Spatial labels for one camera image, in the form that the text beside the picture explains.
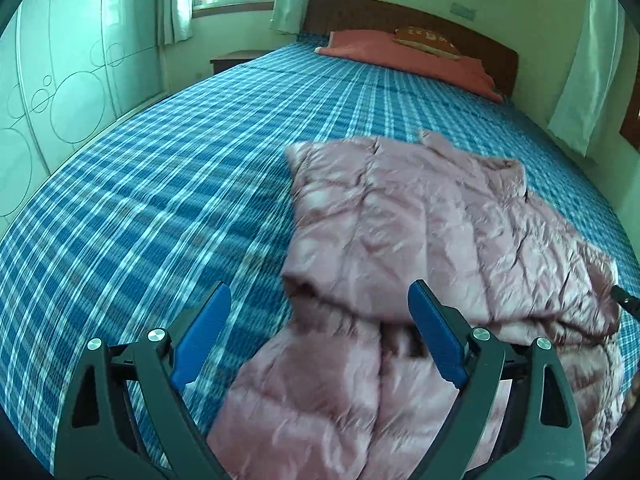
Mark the red pillow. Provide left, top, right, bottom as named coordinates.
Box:
left=314, top=30, right=505, bottom=105

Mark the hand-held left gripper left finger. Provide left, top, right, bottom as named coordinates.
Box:
left=54, top=280, right=233, bottom=480

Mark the pink puffer jacket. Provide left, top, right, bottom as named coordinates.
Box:
left=205, top=129, right=640, bottom=480

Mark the wooden nightstand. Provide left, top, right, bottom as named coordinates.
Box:
left=209, top=49, right=274, bottom=77

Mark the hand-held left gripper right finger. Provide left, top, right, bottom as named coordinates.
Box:
left=407, top=279, right=587, bottom=480

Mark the white wardrobe with circle pattern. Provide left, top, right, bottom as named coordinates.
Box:
left=0, top=0, right=169, bottom=233

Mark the brown printed cushion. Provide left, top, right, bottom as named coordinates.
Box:
left=394, top=26, right=462, bottom=61

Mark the wooden headboard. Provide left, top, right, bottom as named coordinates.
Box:
left=299, top=0, right=520, bottom=99

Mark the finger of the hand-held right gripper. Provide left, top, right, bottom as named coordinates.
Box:
left=612, top=285, right=640, bottom=319

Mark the bed with blue plaid sheet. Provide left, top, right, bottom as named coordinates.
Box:
left=0, top=30, right=640, bottom=477

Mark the short white window curtain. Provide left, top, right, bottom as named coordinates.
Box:
left=157, top=0, right=195, bottom=47

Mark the long white curtain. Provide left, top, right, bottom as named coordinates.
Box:
left=546, top=0, right=627, bottom=157

